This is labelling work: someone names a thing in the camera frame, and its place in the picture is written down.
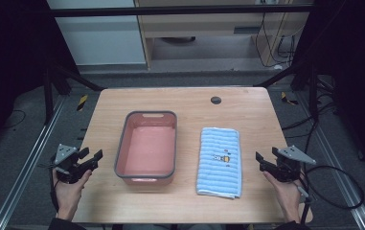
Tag pink basin with grey rim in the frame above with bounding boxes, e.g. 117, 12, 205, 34
114, 110, 178, 186

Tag black and yellow tape strip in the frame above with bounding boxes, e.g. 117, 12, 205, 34
280, 91, 299, 106
76, 94, 89, 112

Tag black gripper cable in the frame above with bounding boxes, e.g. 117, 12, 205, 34
37, 162, 60, 213
299, 165, 365, 224

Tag black floor cables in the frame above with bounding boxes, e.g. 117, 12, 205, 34
280, 84, 344, 152

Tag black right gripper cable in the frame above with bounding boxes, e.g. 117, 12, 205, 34
299, 165, 365, 224

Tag black horizontal bar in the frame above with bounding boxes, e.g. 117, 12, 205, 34
47, 4, 315, 18

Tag person's right hand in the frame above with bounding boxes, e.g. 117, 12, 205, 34
262, 171, 303, 224

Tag dark curtain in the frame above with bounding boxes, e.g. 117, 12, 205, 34
293, 0, 365, 176
0, 0, 78, 161

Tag aluminium floor rail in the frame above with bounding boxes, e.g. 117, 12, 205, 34
0, 95, 67, 230
294, 90, 365, 230

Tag white cabinet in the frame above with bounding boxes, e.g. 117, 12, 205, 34
46, 0, 148, 67

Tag grey cable plug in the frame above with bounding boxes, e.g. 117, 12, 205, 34
297, 185, 314, 204

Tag person's left hand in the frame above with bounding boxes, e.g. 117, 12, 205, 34
52, 169, 94, 222

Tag thin black floor cable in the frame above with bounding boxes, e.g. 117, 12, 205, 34
2, 109, 27, 130

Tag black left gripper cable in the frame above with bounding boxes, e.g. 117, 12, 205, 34
37, 162, 60, 213

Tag black hanging cables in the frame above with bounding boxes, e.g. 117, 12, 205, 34
254, 11, 298, 69

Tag black metal stand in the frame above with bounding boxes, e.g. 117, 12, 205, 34
42, 60, 106, 127
255, 57, 336, 121

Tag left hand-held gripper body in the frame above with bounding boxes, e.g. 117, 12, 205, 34
52, 143, 93, 185

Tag light wooden desk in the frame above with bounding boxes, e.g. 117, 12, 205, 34
133, 0, 313, 71

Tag blue striped towel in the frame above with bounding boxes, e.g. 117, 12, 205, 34
195, 126, 243, 200

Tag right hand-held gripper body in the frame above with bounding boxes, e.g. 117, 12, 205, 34
265, 145, 317, 184

